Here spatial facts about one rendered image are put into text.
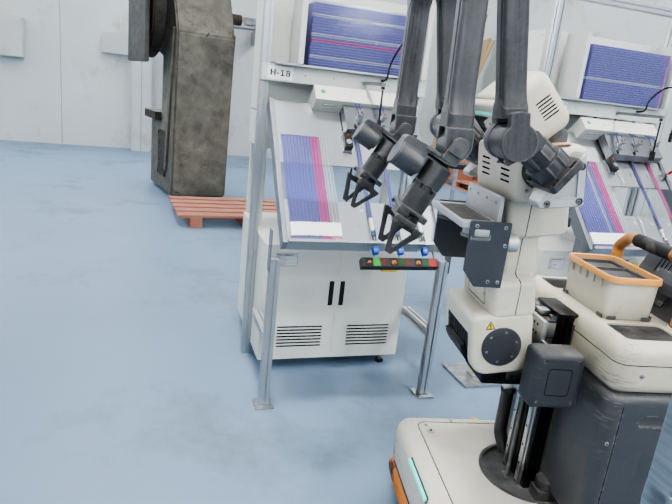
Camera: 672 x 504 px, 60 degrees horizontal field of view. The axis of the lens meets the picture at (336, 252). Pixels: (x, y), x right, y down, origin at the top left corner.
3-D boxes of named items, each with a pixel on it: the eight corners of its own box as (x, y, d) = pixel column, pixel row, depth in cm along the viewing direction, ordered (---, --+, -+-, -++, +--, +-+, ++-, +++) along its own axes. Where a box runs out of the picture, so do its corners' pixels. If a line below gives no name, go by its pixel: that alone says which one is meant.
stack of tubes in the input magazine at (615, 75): (659, 108, 312) (672, 56, 305) (581, 99, 296) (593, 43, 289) (641, 107, 324) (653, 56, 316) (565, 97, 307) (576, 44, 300)
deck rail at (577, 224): (585, 255, 273) (593, 249, 268) (581, 255, 273) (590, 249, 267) (541, 135, 305) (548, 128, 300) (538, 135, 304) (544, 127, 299)
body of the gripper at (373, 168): (360, 175, 156) (376, 153, 155) (351, 170, 165) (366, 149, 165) (379, 189, 158) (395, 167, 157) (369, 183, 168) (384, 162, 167)
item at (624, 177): (662, 194, 311) (669, 189, 307) (560, 187, 290) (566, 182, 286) (639, 145, 326) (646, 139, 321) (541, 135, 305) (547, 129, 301)
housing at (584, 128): (640, 152, 325) (659, 136, 313) (568, 145, 309) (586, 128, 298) (635, 140, 329) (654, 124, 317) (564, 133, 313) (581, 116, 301)
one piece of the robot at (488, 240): (477, 257, 165) (490, 182, 159) (517, 290, 138) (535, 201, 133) (423, 253, 162) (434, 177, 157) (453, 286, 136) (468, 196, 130)
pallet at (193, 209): (173, 227, 505) (174, 214, 502) (167, 205, 585) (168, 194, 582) (315, 231, 549) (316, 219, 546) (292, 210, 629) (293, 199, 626)
